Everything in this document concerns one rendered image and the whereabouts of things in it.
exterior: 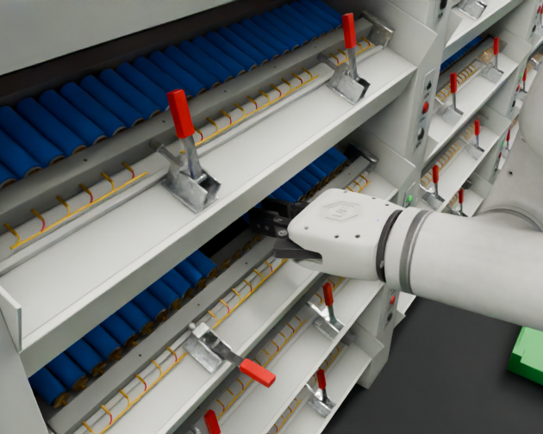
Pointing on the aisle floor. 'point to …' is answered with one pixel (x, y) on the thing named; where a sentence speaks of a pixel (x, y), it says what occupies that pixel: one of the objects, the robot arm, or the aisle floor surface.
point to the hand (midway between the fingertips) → (271, 217)
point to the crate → (538, 357)
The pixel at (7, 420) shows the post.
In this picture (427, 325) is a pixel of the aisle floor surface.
